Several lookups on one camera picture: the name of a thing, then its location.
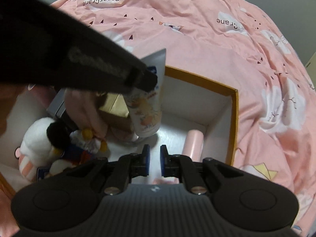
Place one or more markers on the olive green small box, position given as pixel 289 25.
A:
pixel 113 110

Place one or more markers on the pink cylinder bottle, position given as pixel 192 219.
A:
pixel 193 145

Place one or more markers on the orange cardboard box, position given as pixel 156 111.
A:
pixel 189 103

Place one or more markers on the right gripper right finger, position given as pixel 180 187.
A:
pixel 183 168

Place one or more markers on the colourful duck keychain toy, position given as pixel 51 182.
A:
pixel 75 147

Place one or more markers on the pink cloud print duvet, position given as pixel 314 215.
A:
pixel 235 43

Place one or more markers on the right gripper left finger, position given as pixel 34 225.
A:
pixel 121 172

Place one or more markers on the white plush toy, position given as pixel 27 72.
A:
pixel 36 151

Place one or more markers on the grey dark pouch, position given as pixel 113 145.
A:
pixel 56 108

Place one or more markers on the white blue cream tube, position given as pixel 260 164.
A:
pixel 145 108

